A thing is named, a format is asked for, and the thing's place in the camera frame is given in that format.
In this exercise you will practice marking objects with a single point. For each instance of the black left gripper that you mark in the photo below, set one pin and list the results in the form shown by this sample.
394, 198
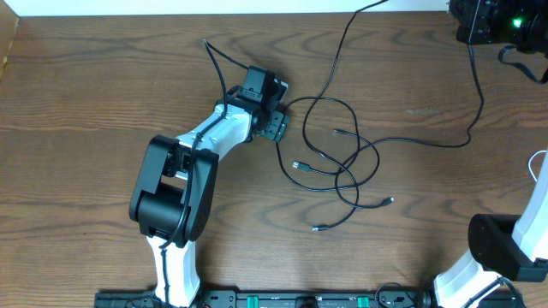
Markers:
276, 132

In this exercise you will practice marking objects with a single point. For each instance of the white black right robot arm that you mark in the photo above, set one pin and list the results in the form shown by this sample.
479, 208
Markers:
502, 248

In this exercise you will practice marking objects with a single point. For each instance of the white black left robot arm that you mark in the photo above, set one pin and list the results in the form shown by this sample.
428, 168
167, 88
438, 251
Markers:
173, 193

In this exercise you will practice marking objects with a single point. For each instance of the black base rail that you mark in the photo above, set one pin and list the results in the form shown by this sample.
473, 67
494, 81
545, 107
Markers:
232, 299

